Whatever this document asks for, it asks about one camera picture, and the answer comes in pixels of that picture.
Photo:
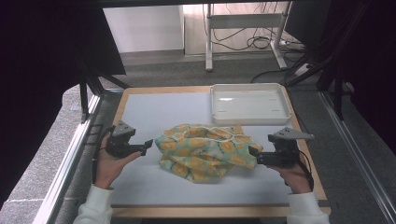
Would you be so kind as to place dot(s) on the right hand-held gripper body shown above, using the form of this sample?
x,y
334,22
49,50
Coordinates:
x,y
285,154

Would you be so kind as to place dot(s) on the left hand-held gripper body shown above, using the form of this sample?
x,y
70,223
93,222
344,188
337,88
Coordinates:
x,y
120,146

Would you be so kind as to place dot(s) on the person's left hand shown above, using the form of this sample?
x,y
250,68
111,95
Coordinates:
x,y
107,168

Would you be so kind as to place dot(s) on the person's right hand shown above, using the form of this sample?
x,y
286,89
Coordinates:
x,y
295,179

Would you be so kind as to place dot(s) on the pale grey table mat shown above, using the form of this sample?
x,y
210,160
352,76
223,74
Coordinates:
x,y
174,109

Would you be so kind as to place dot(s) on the white plastic tray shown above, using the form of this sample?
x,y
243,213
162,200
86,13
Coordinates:
x,y
249,105

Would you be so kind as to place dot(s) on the black metal stand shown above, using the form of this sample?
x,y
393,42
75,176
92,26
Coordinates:
x,y
83,99
337,93

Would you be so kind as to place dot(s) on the wooden table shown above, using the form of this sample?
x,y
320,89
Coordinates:
x,y
202,212

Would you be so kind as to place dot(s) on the white power strip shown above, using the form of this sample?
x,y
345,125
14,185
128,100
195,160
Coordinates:
x,y
302,70

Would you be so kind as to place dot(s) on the dark curtain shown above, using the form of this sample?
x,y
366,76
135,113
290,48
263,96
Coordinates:
x,y
31,77
373,62

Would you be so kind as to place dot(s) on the white board panel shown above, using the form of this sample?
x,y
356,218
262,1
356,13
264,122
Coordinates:
x,y
143,28

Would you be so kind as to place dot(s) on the dark monitor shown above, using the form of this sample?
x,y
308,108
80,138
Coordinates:
x,y
305,21

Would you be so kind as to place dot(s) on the aluminium rail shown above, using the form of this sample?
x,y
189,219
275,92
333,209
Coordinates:
x,y
71,149
358,155

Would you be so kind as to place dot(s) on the white metal desk frame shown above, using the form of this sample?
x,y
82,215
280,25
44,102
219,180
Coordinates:
x,y
243,21

